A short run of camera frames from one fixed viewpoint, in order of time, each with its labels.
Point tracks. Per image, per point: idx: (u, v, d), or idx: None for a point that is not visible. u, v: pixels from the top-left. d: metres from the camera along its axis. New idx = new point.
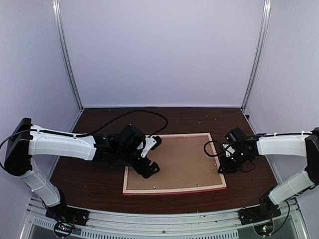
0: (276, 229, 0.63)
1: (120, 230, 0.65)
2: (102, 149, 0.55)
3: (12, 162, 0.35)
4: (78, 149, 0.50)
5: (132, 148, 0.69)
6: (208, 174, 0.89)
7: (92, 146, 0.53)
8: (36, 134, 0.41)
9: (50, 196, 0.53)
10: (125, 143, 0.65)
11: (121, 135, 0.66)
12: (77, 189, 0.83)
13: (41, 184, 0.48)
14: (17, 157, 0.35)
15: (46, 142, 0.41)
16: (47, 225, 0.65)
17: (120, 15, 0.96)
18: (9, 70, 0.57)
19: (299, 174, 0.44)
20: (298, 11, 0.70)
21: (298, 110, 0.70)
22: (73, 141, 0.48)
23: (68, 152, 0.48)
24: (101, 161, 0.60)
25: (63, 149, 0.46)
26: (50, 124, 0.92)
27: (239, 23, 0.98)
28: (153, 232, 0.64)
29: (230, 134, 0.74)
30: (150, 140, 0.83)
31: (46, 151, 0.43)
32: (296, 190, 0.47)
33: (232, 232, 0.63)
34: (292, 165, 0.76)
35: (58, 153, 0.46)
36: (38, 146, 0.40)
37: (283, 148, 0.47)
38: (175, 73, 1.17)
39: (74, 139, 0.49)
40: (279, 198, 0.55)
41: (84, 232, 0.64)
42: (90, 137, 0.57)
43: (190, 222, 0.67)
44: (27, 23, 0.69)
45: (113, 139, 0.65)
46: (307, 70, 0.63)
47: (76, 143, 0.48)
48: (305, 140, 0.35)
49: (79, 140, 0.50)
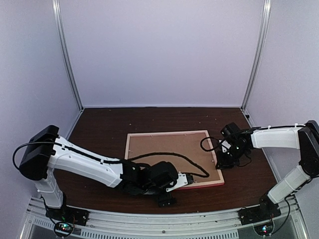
0: (276, 228, 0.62)
1: (120, 230, 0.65)
2: (127, 181, 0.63)
3: (25, 168, 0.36)
4: (102, 174, 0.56)
5: (160, 184, 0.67)
6: (207, 170, 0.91)
7: (117, 176, 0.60)
8: (66, 151, 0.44)
9: (53, 200, 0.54)
10: (152, 180, 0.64)
11: (153, 170, 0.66)
12: (77, 189, 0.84)
13: (49, 190, 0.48)
14: (32, 166, 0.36)
15: (73, 162, 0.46)
16: (47, 225, 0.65)
17: (120, 15, 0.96)
18: (10, 70, 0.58)
19: (295, 169, 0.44)
20: (298, 11, 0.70)
21: (298, 110, 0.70)
22: (100, 168, 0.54)
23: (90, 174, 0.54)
24: (129, 190, 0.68)
25: (86, 171, 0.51)
26: (50, 125, 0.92)
27: (239, 22, 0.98)
28: (153, 232, 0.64)
29: (224, 128, 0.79)
30: (182, 179, 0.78)
31: (71, 169, 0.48)
32: (294, 186, 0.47)
33: (232, 232, 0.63)
34: (291, 163, 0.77)
35: (81, 173, 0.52)
36: (65, 163, 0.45)
37: (276, 140, 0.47)
38: (175, 73, 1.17)
39: (101, 167, 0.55)
40: (278, 198, 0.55)
41: (84, 232, 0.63)
42: (120, 165, 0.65)
43: (190, 222, 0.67)
44: (26, 23, 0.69)
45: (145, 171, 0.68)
46: (307, 70, 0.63)
47: (101, 170, 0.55)
48: (299, 132, 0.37)
49: (105, 168, 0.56)
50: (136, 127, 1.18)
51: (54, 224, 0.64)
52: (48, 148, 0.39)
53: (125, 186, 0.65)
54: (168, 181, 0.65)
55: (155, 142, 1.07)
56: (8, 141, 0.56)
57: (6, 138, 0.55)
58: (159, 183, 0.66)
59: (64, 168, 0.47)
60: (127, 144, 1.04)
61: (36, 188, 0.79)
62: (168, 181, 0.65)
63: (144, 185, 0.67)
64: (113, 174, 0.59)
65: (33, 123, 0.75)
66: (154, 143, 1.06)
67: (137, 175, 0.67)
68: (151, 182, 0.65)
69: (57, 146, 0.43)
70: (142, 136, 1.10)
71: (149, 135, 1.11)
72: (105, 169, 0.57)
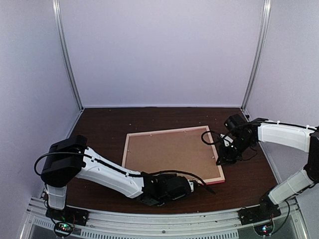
0: (276, 228, 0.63)
1: (120, 230, 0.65)
2: (144, 194, 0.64)
3: (52, 176, 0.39)
4: (125, 186, 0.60)
5: (175, 196, 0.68)
6: (207, 165, 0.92)
7: (139, 188, 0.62)
8: (95, 164, 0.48)
9: (58, 204, 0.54)
10: (168, 192, 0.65)
11: (169, 183, 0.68)
12: (77, 189, 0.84)
13: (59, 194, 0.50)
14: (60, 175, 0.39)
15: (100, 174, 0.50)
16: (47, 225, 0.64)
17: (120, 14, 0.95)
18: (9, 70, 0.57)
19: (299, 173, 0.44)
20: (298, 11, 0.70)
21: (298, 110, 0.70)
22: (123, 180, 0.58)
23: (113, 184, 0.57)
24: (146, 201, 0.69)
25: (110, 182, 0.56)
26: (50, 124, 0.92)
27: (239, 22, 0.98)
28: (153, 232, 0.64)
29: (229, 121, 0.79)
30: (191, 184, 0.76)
31: (97, 179, 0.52)
32: (295, 189, 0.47)
33: (232, 232, 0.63)
34: (291, 163, 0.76)
35: (105, 183, 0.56)
36: (93, 175, 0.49)
37: (285, 139, 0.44)
38: (175, 73, 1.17)
39: (124, 179, 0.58)
40: (279, 198, 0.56)
41: (84, 232, 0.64)
42: (141, 178, 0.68)
43: (190, 222, 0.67)
44: (27, 24, 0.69)
45: (162, 182, 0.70)
46: (307, 70, 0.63)
47: (125, 181, 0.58)
48: (310, 135, 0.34)
49: (128, 180, 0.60)
50: (136, 126, 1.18)
51: (54, 224, 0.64)
52: (77, 158, 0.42)
53: (142, 198, 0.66)
54: (183, 194, 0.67)
55: (155, 140, 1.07)
56: (7, 141, 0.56)
57: (7, 138, 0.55)
58: (174, 195, 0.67)
59: (90, 178, 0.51)
60: (127, 144, 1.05)
61: (36, 188, 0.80)
62: (182, 193, 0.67)
63: (160, 198, 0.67)
64: (136, 187, 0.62)
65: (32, 122, 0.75)
66: (154, 141, 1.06)
67: (154, 187, 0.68)
68: (168, 194, 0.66)
69: (87, 158, 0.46)
70: (142, 135, 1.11)
71: (148, 134, 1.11)
72: (129, 180, 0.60)
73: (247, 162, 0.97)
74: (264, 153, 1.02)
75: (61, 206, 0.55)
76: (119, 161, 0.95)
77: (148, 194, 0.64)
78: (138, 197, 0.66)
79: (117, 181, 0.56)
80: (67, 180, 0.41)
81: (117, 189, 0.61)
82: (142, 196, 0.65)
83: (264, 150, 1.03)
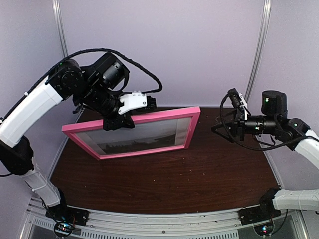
0: (276, 228, 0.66)
1: (120, 230, 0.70)
2: (63, 83, 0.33)
3: (11, 163, 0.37)
4: (41, 100, 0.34)
5: (113, 82, 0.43)
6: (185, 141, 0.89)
7: (45, 85, 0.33)
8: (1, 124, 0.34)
9: (49, 197, 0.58)
10: (99, 73, 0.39)
11: (97, 62, 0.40)
12: (78, 189, 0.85)
13: (42, 183, 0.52)
14: (8, 159, 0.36)
15: (13, 128, 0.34)
16: (47, 225, 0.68)
17: (119, 15, 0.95)
18: (10, 70, 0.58)
19: (313, 197, 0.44)
20: (298, 12, 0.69)
21: (300, 110, 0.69)
22: (25, 100, 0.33)
23: (43, 106, 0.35)
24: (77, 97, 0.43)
25: (30, 116, 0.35)
26: (51, 124, 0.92)
27: (239, 21, 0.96)
28: (153, 232, 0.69)
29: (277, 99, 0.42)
30: (139, 98, 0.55)
31: (25, 127, 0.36)
32: (302, 207, 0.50)
33: (232, 232, 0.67)
34: (294, 165, 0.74)
35: (35, 118, 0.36)
36: (11, 133, 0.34)
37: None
38: (175, 74, 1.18)
39: (26, 100, 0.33)
40: (282, 206, 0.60)
41: (84, 232, 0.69)
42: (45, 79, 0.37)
43: (190, 222, 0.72)
44: (26, 26, 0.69)
45: (86, 70, 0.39)
46: (308, 69, 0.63)
47: (27, 100, 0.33)
48: None
49: (30, 94, 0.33)
50: None
51: (54, 224, 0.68)
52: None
53: (64, 85, 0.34)
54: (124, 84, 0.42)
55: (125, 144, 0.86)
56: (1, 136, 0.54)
57: None
58: (111, 83, 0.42)
59: (24, 130, 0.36)
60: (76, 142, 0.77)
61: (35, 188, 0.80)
62: (120, 78, 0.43)
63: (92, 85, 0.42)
64: (41, 88, 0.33)
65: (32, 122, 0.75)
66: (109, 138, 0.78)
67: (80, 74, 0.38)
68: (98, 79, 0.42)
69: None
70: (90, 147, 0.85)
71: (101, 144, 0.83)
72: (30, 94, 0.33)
73: (249, 161, 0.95)
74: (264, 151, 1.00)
75: (56, 203, 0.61)
76: (120, 161, 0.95)
77: (74, 70, 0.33)
78: (53, 84, 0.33)
79: (24, 111, 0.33)
80: (23, 163, 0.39)
81: (60, 102, 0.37)
82: (61, 77, 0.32)
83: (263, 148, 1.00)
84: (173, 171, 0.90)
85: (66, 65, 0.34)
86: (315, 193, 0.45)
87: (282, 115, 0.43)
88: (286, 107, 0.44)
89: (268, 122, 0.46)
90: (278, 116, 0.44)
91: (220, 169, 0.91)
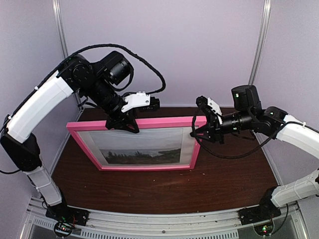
0: (276, 228, 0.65)
1: (119, 230, 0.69)
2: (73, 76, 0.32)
3: (20, 159, 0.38)
4: (53, 93, 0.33)
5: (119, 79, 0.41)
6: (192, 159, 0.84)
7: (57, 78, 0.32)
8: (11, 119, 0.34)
9: (50, 196, 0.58)
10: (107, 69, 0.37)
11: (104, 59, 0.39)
12: (78, 189, 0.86)
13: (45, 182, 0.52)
14: (18, 155, 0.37)
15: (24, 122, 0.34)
16: (47, 225, 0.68)
17: (119, 15, 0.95)
18: (10, 70, 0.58)
19: (308, 182, 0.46)
20: (298, 12, 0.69)
21: (299, 110, 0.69)
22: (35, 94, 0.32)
23: (53, 99, 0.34)
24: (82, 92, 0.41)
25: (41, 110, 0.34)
26: (51, 124, 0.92)
27: (240, 22, 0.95)
28: (153, 232, 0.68)
29: (248, 94, 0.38)
30: (143, 97, 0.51)
31: (35, 122, 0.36)
32: (302, 195, 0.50)
33: (232, 232, 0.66)
34: (293, 164, 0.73)
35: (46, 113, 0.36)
36: (21, 128, 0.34)
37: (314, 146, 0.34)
38: (175, 74, 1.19)
39: (36, 93, 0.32)
40: (281, 203, 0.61)
41: (84, 232, 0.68)
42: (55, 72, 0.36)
43: (190, 222, 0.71)
44: (26, 27, 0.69)
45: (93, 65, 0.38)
46: (308, 70, 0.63)
47: (38, 93, 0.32)
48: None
49: (41, 87, 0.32)
50: None
51: (54, 224, 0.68)
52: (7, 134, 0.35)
53: (75, 78, 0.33)
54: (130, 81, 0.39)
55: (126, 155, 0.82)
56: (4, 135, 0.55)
57: None
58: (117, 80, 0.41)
59: (33, 124, 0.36)
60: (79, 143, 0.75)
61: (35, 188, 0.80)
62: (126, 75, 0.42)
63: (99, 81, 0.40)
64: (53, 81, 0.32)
65: None
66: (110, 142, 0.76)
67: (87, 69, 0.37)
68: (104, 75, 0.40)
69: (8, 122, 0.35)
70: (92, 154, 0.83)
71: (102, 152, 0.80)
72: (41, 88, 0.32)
73: (249, 162, 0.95)
74: (264, 152, 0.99)
75: (57, 202, 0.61)
76: None
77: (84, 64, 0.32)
78: (64, 77, 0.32)
79: (35, 105, 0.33)
80: (32, 159, 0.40)
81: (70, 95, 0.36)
82: (72, 70, 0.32)
83: (263, 149, 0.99)
84: (173, 171, 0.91)
85: (75, 59, 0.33)
86: (308, 179, 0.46)
87: (255, 107, 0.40)
88: (258, 99, 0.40)
89: (244, 118, 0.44)
90: (252, 108, 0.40)
91: (220, 169, 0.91)
